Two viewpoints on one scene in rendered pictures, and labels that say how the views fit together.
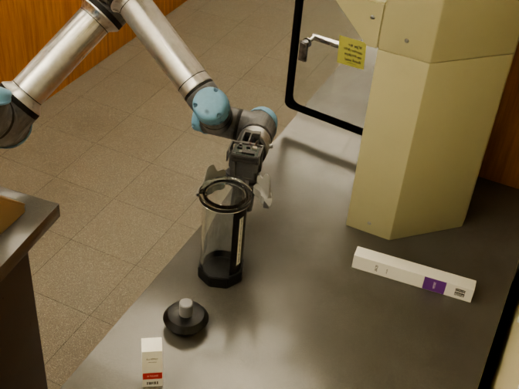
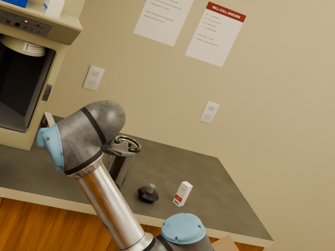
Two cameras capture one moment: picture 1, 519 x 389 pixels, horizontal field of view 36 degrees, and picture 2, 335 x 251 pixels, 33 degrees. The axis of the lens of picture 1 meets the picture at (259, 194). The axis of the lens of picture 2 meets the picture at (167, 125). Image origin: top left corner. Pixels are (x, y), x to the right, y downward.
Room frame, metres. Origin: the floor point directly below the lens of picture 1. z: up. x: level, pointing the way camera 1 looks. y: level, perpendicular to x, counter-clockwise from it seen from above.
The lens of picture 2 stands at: (2.67, 1.47, 2.00)
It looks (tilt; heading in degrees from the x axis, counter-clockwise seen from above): 20 degrees down; 222
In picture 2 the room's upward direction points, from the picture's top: 25 degrees clockwise
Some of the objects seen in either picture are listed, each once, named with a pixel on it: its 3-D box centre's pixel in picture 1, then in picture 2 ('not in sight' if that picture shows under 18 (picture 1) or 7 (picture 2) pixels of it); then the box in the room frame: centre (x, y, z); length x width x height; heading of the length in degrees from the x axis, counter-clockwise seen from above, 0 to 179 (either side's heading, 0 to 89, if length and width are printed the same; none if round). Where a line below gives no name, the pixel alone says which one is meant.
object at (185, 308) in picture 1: (185, 313); (149, 191); (1.10, 0.13, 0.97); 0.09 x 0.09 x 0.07
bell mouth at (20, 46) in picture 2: not in sight; (24, 39); (1.56, -0.36, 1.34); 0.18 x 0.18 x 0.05
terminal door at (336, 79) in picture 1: (342, 59); not in sight; (1.84, -0.18, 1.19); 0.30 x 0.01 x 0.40; 62
